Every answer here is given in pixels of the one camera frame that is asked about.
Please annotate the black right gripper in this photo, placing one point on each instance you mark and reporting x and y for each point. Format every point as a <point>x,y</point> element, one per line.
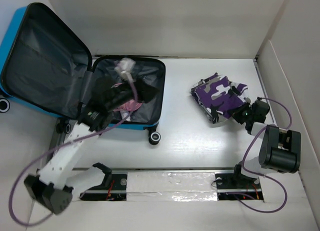
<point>235,115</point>

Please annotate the pink headphones with cable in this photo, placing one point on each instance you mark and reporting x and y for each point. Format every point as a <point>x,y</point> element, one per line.
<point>129,106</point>

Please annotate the purple camouflage clothing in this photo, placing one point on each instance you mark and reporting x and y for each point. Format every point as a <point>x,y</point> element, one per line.
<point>217,95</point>

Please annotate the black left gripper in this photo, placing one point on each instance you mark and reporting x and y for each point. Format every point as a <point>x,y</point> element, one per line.
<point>145,92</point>

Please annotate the blue kids suitcase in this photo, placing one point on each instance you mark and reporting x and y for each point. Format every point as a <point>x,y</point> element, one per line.
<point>45,65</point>

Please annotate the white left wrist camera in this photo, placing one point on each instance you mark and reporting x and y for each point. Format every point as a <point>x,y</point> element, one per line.
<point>124,69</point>

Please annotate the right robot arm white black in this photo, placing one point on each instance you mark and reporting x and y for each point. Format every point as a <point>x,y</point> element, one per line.
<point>280,150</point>

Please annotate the metal base rail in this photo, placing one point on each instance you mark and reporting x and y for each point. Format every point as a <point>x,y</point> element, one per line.
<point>175,186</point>

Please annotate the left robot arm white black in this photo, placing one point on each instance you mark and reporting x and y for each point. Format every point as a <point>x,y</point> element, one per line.
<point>53,187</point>

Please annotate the translucent white plastic bottle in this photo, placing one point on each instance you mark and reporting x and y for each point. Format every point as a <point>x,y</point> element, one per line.
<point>125,114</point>

